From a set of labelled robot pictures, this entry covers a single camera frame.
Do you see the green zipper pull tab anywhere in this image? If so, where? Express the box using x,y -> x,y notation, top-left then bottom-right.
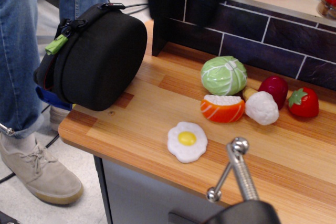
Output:
45,34 -> 68,55

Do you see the toy salmon sushi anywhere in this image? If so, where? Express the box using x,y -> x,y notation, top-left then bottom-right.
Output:
200,95 -> 245,123

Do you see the toy white cauliflower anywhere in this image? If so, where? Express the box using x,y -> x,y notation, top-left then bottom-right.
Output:
245,91 -> 279,125

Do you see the spice jar red label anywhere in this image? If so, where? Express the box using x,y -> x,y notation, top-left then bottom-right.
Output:
317,0 -> 335,20

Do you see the blue object under bag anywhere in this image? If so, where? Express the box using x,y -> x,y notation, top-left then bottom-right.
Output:
35,86 -> 73,111

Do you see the black floor cable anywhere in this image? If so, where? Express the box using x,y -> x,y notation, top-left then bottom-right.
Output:
0,104 -> 60,184

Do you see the black zipper bag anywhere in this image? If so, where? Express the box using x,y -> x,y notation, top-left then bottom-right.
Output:
34,3 -> 147,111

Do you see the grey cabinet under table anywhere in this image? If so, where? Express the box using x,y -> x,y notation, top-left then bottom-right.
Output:
94,157 -> 224,223

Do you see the toy yellow banana piece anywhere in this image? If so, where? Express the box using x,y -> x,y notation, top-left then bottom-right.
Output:
242,86 -> 258,102

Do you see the metal clamp screw handle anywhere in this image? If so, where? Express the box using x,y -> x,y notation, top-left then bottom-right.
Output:
206,137 -> 259,202

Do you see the black clamp base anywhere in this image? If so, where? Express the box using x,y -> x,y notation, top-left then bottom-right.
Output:
204,200 -> 281,223

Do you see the metal rod left edge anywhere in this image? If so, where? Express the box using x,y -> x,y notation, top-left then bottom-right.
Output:
0,124 -> 15,136

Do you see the toy dark red plum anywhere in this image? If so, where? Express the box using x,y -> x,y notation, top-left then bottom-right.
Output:
258,76 -> 288,110

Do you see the blue jeans left leg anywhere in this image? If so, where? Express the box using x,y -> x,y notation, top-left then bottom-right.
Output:
1,0 -> 43,139

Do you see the toy green cabbage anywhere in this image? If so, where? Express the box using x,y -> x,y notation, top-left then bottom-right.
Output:
201,56 -> 247,95

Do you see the toy red strawberry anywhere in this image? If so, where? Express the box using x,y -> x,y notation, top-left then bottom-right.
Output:
288,87 -> 319,118

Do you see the dark brick pattern shelf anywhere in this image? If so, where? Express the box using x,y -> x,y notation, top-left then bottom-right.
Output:
152,0 -> 335,90

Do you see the toy fried egg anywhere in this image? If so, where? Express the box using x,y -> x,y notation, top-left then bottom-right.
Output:
167,122 -> 208,163

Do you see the beige suede shoe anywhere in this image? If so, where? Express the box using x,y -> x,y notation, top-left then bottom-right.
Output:
1,134 -> 83,205

